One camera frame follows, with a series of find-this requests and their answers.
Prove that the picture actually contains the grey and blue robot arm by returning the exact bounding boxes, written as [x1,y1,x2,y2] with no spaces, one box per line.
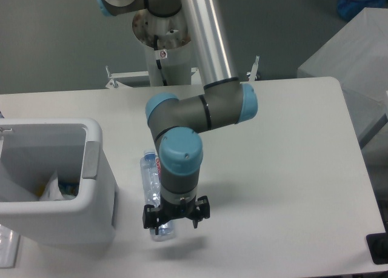
[96,0,258,233]

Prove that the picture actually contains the clear plastic wrapper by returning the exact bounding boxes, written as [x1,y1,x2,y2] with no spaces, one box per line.
[38,171,76,201]

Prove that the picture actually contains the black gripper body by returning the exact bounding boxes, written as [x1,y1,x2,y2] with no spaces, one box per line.
[158,196,201,221]

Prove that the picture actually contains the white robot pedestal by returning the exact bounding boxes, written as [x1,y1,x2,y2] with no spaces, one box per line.
[132,9,193,87]

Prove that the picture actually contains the white pedestal base frame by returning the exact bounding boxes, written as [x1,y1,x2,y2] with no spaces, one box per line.
[105,55,261,89]

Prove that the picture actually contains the blue yellow packaging in bin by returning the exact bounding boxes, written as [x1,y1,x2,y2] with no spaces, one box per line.
[58,182,79,196]

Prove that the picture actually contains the blue bag in background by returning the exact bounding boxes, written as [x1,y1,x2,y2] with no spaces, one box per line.
[336,0,387,22]

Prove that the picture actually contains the black device at table edge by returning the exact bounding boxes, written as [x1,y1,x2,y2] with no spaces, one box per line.
[366,233,387,265]

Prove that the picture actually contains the grey cabinet box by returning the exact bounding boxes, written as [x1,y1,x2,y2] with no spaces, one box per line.
[297,8,387,143]

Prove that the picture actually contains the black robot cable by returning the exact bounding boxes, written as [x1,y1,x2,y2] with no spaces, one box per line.
[153,34,169,87]

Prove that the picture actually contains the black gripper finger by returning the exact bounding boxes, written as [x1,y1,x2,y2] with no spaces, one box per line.
[192,196,210,229]
[142,204,164,236]

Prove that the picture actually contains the clear plastic water bottle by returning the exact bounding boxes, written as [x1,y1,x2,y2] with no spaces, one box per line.
[139,149,175,242]

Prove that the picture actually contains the clear plastic sheet holder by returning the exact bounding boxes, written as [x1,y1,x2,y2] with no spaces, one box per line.
[1,225,20,269]

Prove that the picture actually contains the white plastic trash can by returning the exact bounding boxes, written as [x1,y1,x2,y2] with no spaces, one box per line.
[1,118,118,245]

